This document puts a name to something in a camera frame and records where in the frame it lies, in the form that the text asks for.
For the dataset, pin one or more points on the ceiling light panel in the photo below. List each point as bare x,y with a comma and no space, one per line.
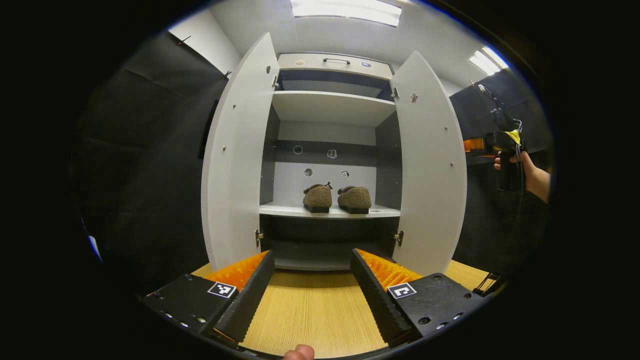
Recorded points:
487,61
345,10

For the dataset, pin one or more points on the brown fuzzy shoe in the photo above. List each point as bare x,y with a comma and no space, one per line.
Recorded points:
355,197
317,197

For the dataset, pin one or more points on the black backdrop cloth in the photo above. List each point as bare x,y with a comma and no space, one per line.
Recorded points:
145,170
480,215
209,130

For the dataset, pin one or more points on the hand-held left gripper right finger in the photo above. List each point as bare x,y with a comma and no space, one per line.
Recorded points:
380,295

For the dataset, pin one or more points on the grey cabinet drawer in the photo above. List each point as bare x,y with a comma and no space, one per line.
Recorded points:
310,62

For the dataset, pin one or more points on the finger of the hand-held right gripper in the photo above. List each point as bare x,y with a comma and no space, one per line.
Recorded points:
474,145

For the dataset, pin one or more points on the grey shoe cabinet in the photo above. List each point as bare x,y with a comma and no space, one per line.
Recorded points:
330,107

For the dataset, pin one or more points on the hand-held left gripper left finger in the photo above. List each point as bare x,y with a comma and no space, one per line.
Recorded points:
250,295

